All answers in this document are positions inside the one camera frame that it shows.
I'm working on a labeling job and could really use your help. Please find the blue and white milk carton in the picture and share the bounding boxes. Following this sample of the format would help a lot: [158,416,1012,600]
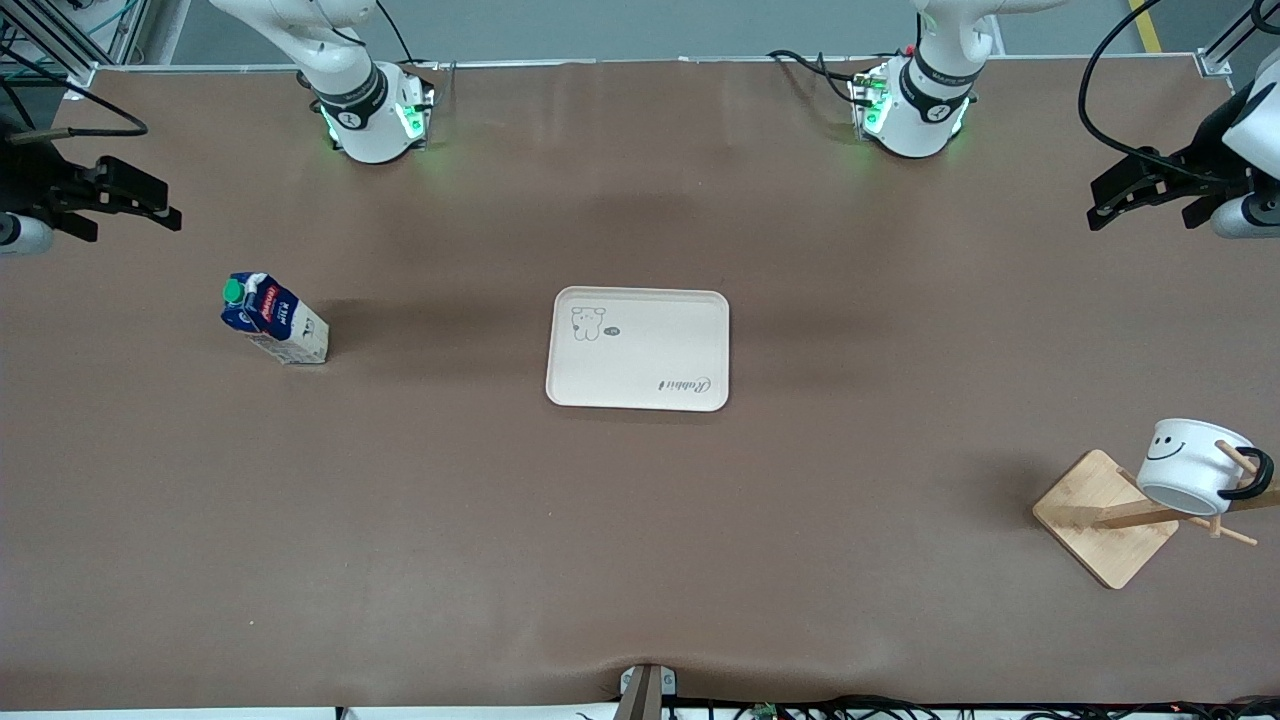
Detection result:
[220,271,330,366]

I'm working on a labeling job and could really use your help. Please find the black left base cable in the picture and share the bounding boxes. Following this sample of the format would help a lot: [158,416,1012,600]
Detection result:
[768,48,916,106]

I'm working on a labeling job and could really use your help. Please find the black base cable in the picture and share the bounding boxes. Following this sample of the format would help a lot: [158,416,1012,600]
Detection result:
[375,0,441,71]
[768,48,916,106]

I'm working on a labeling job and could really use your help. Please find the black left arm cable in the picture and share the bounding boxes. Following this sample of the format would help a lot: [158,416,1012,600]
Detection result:
[1077,0,1216,186]

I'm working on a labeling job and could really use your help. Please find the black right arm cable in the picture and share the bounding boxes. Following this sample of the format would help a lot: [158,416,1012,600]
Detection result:
[0,50,150,143]

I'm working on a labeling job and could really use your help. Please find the cream plastic tray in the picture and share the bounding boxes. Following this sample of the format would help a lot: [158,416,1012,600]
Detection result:
[545,286,731,412]

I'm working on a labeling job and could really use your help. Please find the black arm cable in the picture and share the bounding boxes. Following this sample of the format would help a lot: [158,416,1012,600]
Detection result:
[1077,0,1216,186]
[0,50,150,143]

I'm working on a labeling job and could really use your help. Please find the aluminium frame post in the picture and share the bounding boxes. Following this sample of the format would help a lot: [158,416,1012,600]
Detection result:
[1195,0,1280,79]
[0,0,151,89]

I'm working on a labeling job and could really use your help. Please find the black right base cable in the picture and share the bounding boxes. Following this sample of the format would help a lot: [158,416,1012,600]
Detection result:
[375,0,441,71]

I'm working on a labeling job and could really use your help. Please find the white smiley mug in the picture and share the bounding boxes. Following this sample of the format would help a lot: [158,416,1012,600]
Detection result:
[1135,418,1276,517]

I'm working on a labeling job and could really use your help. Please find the wooden mug stand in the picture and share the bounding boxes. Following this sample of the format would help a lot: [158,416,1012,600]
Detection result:
[1032,440,1280,591]

